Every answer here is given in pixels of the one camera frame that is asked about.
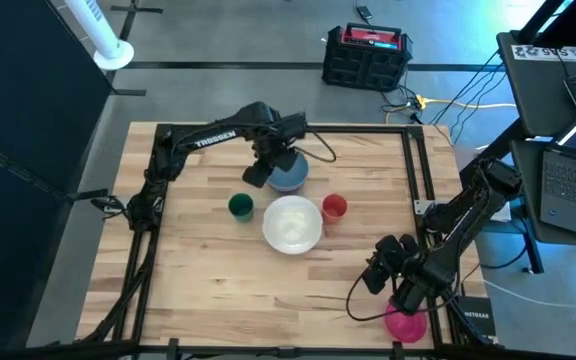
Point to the white box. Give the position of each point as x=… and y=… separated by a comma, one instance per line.
x=502, y=214

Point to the black partition panel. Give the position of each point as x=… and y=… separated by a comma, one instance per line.
x=18, y=125

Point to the black network switch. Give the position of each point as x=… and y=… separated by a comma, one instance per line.
x=478, y=317

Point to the green plastic cup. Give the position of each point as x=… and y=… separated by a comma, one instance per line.
x=241, y=205

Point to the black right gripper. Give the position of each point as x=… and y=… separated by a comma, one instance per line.
x=375, y=280

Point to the orange-red plastic cup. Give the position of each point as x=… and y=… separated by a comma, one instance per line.
x=334, y=206

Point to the black aluminium table frame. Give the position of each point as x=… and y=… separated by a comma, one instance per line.
x=368, y=129

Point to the white tower fan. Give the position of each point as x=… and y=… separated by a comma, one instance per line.
x=103, y=35

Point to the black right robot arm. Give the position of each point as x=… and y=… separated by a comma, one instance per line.
x=460, y=225

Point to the small black power adapter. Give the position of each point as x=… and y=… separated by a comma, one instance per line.
x=364, y=12

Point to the dark blue bowl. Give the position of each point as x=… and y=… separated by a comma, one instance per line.
x=295, y=175

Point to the open grey laptop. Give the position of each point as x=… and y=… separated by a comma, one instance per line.
x=575, y=195

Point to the large pale white bowl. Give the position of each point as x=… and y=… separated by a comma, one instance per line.
x=292, y=225

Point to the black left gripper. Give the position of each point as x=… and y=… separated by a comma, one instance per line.
x=258, y=175

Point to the grey metal mounting plate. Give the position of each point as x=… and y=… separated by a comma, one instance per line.
x=420, y=206

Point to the magenta bowl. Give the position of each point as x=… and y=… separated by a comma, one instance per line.
x=408, y=327

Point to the white printed paper label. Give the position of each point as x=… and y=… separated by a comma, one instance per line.
x=550, y=53

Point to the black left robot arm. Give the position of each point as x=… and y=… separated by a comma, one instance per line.
x=218, y=137

